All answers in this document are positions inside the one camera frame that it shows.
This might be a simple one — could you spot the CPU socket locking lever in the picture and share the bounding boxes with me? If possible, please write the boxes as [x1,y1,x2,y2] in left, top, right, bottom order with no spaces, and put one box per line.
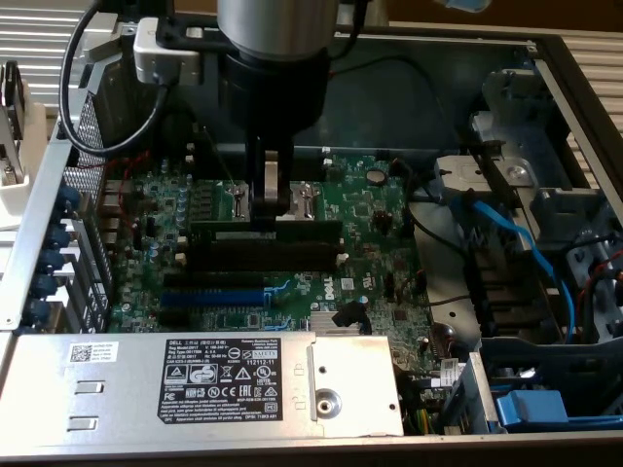
[199,125,239,189]

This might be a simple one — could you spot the black RAM stick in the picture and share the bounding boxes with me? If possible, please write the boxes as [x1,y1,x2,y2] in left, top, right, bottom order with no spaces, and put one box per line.
[189,217,345,242]

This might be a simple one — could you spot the blue slot retention clip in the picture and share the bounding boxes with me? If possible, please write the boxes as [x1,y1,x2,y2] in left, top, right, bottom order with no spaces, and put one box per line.
[30,273,57,299]
[38,249,65,274]
[55,187,82,216]
[47,225,72,250]
[25,298,53,326]

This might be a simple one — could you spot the blue flat wire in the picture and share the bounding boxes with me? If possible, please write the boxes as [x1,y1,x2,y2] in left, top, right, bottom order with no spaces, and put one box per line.
[450,194,579,338]

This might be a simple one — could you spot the long black expansion slot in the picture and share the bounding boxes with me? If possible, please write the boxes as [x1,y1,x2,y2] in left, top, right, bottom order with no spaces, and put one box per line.
[163,271,267,290]

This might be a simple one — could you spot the black RAM slot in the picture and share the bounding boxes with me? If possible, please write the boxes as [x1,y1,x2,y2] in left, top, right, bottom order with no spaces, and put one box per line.
[173,251,348,273]
[177,235,342,255]
[184,155,336,183]
[184,141,332,167]

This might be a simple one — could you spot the green Dell motherboard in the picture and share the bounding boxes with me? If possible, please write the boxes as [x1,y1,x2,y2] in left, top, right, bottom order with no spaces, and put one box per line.
[104,153,439,338]

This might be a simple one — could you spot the white parts rack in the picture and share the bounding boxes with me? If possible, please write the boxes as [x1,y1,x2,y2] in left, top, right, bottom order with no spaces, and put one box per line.
[0,94,50,233]

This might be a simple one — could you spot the blue plastic drive caddy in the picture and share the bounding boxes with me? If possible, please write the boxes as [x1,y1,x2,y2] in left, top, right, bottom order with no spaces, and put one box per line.
[494,387,623,434]

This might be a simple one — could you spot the black flat wire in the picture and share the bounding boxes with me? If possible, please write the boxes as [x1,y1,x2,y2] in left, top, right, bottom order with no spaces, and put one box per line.
[466,138,521,210]

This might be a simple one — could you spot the open metal PC case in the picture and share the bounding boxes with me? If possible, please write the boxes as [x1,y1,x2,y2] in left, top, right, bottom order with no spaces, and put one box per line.
[0,21,623,458]

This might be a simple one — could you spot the silver power supply with label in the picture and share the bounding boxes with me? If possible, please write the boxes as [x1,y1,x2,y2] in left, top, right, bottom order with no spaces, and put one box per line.
[0,332,406,439]

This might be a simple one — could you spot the black camera cable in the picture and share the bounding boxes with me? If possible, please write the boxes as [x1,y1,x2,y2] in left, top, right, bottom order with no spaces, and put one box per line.
[56,0,170,158]

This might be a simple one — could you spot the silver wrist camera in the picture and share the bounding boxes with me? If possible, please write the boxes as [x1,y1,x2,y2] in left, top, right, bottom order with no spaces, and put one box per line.
[133,18,203,86]

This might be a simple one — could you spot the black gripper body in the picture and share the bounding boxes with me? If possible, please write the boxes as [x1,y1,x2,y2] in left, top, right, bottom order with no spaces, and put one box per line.
[223,46,333,147]

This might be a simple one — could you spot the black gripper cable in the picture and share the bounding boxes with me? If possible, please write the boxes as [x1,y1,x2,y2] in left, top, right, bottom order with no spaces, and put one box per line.
[330,0,371,48]

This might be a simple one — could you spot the black ribbed plastic block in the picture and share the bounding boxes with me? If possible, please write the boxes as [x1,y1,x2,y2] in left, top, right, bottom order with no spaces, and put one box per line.
[464,245,559,340]

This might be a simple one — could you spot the grey metal disk bay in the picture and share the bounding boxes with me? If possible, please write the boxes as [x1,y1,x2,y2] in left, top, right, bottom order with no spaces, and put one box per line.
[432,67,623,341]

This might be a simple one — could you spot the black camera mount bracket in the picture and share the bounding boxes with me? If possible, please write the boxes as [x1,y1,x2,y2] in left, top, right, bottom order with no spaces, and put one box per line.
[154,16,238,54]

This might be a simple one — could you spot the black wire plug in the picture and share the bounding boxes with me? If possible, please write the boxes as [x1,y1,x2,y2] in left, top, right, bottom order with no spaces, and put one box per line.
[330,300,369,330]

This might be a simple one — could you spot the silver chipset heatsink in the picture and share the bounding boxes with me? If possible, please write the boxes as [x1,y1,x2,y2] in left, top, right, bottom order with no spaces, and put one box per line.
[310,310,374,338]

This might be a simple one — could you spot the black wire with plug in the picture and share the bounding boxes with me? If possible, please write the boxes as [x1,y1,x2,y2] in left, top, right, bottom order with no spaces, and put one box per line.
[328,54,461,145]

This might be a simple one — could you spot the CPU socket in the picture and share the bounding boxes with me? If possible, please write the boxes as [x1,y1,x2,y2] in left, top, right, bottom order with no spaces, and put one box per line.
[221,179,330,224]

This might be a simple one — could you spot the black graphics card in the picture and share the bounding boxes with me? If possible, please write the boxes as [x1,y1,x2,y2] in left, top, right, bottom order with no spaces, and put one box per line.
[0,60,26,189]

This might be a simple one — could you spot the short black expansion slot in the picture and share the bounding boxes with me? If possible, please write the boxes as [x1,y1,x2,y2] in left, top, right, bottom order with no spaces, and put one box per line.
[157,308,192,328]

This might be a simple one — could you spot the blue expansion slot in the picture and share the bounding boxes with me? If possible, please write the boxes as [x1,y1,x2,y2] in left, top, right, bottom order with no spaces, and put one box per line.
[159,287,267,308]

